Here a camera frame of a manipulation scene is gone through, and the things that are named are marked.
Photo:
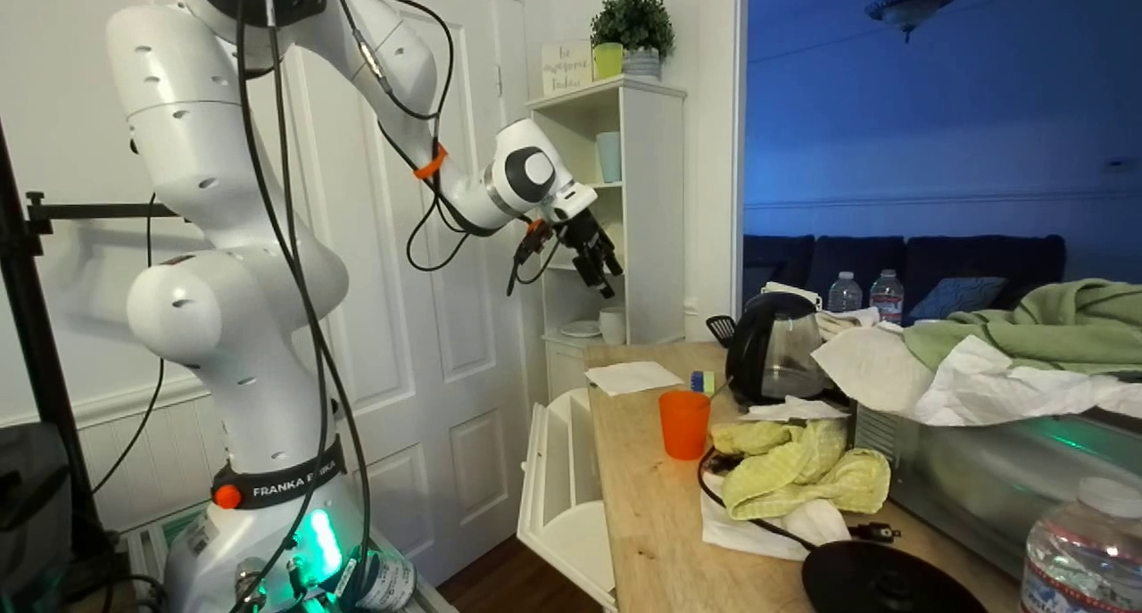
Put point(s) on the white open rack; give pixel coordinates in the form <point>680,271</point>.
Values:
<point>562,506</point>

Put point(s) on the white paper napkin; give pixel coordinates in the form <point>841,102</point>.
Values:
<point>632,376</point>

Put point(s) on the light blue cup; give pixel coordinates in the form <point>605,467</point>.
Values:
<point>609,156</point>

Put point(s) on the white mug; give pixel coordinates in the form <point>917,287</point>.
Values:
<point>612,325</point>

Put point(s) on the yellow green towel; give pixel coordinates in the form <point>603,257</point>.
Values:
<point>794,470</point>

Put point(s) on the dark blue sofa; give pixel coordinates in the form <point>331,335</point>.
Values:
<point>892,265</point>

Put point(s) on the black kettle base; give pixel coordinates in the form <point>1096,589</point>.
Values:
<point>883,582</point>

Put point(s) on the black stand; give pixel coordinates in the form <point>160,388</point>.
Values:
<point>36,345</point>

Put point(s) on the orange plastic cup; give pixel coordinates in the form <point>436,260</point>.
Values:
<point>684,426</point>

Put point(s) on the black electric kettle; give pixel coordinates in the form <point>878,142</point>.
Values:
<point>772,350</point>

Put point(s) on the green blanket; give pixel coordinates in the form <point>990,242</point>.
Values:
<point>1053,323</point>

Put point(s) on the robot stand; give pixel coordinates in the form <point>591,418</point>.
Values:
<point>419,595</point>

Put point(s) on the white panel door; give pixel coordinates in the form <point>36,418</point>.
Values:
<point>446,327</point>

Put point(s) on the silver toaster oven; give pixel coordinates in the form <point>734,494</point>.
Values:
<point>999,479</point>

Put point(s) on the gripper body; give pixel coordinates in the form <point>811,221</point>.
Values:
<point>586,240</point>

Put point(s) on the black spatula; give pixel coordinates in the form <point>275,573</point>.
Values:
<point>720,328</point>

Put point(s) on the small white paper sheet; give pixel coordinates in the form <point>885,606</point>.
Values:
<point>794,409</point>

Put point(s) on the hanging ceiling lamp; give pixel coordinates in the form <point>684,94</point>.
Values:
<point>912,4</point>

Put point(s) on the white plate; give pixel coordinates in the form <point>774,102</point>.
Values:
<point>581,328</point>

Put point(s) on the potted green plant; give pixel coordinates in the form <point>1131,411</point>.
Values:
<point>635,22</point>

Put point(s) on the white shelf unit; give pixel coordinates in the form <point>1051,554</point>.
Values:
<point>656,220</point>

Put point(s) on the blue patterned pillow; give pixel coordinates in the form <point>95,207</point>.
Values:
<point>956,295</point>

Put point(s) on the black box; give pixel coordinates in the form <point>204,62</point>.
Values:
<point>31,515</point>

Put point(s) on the crumpled white cloth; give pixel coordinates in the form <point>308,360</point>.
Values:
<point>946,381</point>

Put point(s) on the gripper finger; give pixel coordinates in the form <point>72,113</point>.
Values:
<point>615,262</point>
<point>602,285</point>

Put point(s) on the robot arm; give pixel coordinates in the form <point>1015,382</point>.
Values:
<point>232,310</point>

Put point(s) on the white paper towel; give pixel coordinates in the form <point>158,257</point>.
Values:
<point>745,533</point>

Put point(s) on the white lettered sign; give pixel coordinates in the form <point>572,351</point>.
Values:
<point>566,67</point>

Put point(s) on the green cup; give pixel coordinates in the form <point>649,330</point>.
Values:
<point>608,61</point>

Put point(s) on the large clear water bottle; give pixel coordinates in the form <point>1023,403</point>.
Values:
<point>1084,555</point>

